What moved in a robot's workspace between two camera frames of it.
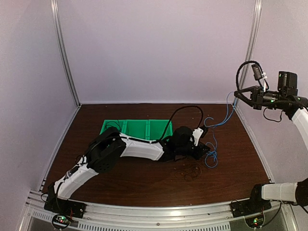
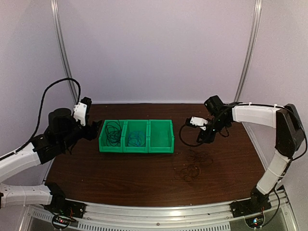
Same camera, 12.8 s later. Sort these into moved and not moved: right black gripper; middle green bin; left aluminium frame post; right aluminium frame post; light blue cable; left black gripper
Moved: right black gripper; light blue cable; left black gripper
Not moved: middle green bin; right aluminium frame post; left aluminium frame post
